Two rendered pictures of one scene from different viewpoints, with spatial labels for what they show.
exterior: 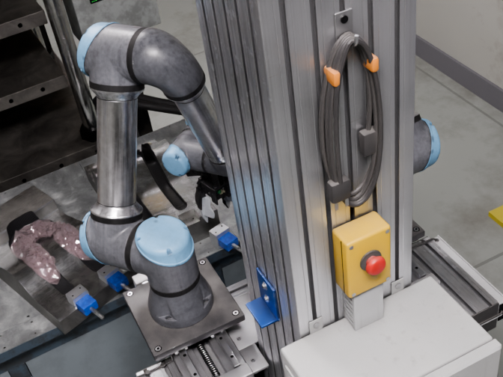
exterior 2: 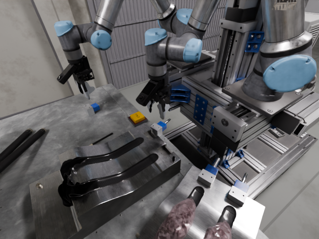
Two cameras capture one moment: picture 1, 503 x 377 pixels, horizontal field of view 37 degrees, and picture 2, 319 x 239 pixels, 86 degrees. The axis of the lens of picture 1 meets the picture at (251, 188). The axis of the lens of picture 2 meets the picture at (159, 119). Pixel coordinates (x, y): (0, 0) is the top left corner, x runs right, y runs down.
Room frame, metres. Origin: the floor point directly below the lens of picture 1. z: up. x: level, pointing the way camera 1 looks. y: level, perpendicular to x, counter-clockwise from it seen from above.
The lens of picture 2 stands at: (1.73, 0.71, 1.43)
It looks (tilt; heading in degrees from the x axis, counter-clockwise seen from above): 41 degrees down; 259
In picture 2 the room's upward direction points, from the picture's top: 3 degrees counter-clockwise
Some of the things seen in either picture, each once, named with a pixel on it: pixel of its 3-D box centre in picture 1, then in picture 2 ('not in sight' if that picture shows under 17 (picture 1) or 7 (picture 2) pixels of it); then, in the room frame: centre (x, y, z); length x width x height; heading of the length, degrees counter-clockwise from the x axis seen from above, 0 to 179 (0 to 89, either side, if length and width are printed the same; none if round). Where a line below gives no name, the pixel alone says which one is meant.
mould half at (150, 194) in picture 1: (147, 188); (107, 172); (1.86, 0.33, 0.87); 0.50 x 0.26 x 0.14; 23
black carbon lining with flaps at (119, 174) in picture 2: (142, 180); (108, 164); (1.85, 0.33, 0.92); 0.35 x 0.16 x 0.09; 23
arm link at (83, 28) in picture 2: not in sight; (91, 33); (1.86, -0.19, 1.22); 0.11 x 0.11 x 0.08; 22
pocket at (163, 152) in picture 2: not in sight; (165, 152); (1.63, 0.29, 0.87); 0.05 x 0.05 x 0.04; 23
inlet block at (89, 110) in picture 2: not in sight; (96, 106); (1.94, -0.17, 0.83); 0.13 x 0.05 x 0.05; 32
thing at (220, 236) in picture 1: (230, 243); (162, 125); (1.60, 0.09, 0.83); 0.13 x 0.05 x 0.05; 37
